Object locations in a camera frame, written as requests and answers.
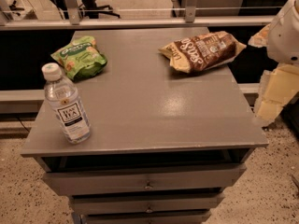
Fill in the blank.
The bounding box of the green snack bag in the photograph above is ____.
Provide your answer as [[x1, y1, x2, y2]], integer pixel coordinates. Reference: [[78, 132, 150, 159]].
[[51, 35, 107, 81]]

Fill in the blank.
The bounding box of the grey drawer cabinet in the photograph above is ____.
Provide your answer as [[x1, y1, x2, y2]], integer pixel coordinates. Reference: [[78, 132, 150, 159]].
[[22, 28, 267, 224]]

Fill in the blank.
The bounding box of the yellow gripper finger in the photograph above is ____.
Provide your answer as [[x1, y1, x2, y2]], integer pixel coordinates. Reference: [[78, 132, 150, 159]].
[[253, 63, 299, 127], [248, 24, 270, 48]]

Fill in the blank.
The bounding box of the clear water bottle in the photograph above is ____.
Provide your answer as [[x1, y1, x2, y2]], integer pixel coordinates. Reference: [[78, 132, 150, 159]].
[[41, 63, 91, 144]]

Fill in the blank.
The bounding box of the brown chip bag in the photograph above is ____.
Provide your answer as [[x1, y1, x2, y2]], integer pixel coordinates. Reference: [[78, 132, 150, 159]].
[[159, 31, 247, 74]]

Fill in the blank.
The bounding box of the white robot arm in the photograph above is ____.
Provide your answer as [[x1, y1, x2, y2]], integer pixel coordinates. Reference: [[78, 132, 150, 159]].
[[249, 0, 299, 127]]

